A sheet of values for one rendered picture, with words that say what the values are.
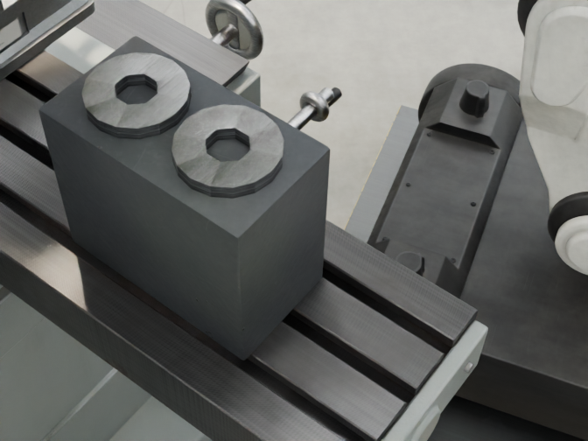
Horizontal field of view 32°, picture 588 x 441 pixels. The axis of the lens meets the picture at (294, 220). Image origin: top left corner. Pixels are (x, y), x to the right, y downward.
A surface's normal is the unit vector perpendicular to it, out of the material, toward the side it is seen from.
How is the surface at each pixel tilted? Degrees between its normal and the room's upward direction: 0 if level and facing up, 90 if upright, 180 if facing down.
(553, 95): 90
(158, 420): 0
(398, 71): 0
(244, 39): 90
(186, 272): 90
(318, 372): 0
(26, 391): 90
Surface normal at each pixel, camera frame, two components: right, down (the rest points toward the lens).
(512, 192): 0.01, -0.62
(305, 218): 0.79, 0.49
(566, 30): -0.36, 0.73
